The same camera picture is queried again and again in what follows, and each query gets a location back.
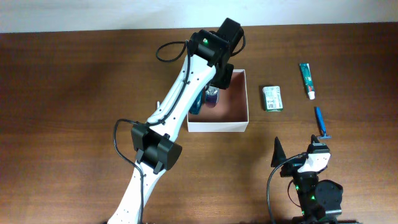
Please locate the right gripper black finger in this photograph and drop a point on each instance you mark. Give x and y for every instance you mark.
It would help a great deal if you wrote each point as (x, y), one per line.
(278, 156)
(315, 141)

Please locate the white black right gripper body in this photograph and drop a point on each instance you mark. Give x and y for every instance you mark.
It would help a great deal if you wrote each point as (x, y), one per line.
(291, 166)

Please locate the green white soap box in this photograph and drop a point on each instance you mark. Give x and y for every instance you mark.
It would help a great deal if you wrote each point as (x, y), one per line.
(272, 98)

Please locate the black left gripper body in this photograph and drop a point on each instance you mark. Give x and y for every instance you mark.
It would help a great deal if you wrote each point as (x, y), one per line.
(224, 77)

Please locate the blue Listerine mouthwash bottle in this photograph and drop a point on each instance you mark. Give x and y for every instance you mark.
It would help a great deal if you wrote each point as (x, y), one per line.
(197, 104)

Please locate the blue disposable razor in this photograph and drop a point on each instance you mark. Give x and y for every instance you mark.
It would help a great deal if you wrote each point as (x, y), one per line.
(321, 124)

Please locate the clear foaming soap pump bottle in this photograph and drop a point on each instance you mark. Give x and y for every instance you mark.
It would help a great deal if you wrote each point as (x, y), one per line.
(212, 95)

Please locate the green toothpaste tube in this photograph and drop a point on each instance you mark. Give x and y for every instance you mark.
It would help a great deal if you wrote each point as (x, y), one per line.
(307, 78)

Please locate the pink white open box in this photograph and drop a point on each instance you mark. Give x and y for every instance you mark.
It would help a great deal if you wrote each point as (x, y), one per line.
(231, 113)

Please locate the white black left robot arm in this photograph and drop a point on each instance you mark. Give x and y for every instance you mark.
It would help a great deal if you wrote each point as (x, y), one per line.
(206, 64)

